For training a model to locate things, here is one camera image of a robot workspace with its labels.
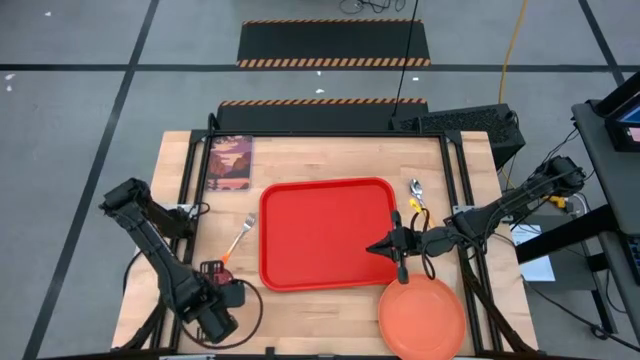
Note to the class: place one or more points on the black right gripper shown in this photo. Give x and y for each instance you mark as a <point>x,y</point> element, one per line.
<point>403,272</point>

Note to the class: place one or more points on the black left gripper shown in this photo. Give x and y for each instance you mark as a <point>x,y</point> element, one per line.
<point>234,296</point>

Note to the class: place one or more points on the dark red faceted cup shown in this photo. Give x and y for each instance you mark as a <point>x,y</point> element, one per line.
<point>225,276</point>

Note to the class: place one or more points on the orange plate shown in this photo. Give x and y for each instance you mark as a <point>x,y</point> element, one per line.
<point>422,320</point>

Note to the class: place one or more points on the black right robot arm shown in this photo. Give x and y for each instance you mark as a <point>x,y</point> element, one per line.
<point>500,210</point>

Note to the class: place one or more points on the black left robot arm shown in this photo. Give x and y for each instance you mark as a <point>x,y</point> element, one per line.
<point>150,240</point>

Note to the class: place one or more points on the red plastic tray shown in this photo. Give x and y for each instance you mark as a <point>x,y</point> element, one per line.
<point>320,235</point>

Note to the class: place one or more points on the black table clamp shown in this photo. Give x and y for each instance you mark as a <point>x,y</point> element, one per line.
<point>270,352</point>

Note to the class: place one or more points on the landscape picture card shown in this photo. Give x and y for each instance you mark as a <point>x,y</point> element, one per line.
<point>229,162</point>

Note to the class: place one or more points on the black computer tower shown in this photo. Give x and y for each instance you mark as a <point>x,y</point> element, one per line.
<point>465,122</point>

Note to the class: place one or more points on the white paper sheet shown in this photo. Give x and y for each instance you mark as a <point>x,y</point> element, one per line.
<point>537,270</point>

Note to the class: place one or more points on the yellow plug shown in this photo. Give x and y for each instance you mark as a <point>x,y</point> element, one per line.
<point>556,201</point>

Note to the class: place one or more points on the dark grey side desk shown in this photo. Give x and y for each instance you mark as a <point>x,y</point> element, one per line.
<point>605,175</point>

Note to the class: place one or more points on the black keyboard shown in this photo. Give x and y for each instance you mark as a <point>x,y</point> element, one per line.
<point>635,260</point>

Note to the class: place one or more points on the black monitor with lit screen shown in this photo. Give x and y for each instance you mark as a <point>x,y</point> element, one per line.
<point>620,90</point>

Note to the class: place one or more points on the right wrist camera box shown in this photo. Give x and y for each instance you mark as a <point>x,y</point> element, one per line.
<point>411,241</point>

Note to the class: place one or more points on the black aluminium rig frame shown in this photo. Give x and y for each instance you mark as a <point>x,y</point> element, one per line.
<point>325,134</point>

